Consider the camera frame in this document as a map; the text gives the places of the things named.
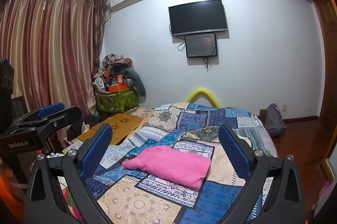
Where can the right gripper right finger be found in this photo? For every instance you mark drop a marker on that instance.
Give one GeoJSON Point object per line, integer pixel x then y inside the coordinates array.
{"type": "Point", "coordinates": [285, 201]}

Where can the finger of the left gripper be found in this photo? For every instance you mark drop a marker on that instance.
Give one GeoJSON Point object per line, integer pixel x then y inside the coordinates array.
{"type": "Point", "coordinates": [50, 110]}

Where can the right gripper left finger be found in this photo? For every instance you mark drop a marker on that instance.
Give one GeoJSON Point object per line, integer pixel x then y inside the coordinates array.
{"type": "Point", "coordinates": [57, 191]}

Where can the pink knit cardigan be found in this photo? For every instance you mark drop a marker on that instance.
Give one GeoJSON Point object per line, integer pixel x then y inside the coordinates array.
{"type": "Point", "coordinates": [187, 169]}

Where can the pile of clothes and boxes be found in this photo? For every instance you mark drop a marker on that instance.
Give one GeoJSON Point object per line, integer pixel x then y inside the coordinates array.
{"type": "Point", "coordinates": [113, 67]}

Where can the green fabric storage basket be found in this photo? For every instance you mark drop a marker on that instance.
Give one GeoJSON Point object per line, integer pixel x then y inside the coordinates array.
{"type": "Point", "coordinates": [116, 102]}

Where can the striped pink beige curtain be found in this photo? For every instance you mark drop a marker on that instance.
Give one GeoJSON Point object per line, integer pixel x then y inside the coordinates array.
{"type": "Point", "coordinates": [54, 48]}

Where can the patchwork patterned bed quilt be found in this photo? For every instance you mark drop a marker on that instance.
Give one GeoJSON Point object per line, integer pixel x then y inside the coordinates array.
{"type": "Point", "coordinates": [134, 196]}

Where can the dark backpack on floor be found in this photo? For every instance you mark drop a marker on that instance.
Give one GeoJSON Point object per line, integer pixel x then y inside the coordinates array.
{"type": "Point", "coordinates": [274, 124]}

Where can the brown wooden door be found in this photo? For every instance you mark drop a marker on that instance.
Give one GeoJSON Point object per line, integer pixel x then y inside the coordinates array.
{"type": "Point", "coordinates": [327, 19]}

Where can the yellow foam tube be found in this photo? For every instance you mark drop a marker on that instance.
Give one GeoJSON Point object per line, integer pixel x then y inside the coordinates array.
{"type": "Point", "coordinates": [205, 93]}

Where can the white wall socket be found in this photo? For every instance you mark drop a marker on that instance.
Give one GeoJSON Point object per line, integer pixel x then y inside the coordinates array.
{"type": "Point", "coordinates": [284, 107]}

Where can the small black wall monitor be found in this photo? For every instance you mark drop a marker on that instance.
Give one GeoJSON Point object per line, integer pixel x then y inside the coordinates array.
{"type": "Point", "coordinates": [201, 45]}

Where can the large black wall television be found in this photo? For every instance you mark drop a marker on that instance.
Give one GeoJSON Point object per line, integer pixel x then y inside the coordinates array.
{"type": "Point", "coordinates": [197, 17]}

